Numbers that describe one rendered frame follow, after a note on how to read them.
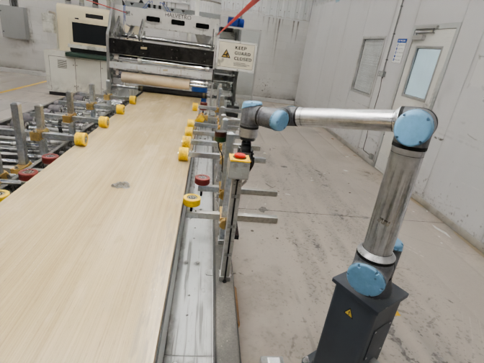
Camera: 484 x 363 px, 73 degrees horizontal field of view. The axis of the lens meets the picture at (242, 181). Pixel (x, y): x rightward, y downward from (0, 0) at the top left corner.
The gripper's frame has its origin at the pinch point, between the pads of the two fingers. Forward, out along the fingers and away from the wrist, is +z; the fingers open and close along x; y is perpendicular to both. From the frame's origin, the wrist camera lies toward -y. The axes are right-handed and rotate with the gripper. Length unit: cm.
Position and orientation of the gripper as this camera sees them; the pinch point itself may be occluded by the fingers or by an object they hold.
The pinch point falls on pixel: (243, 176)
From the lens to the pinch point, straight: 161.7
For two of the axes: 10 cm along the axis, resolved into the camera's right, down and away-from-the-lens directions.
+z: -1.2, 9.1, 3.9
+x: -9.9, -0.8, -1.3
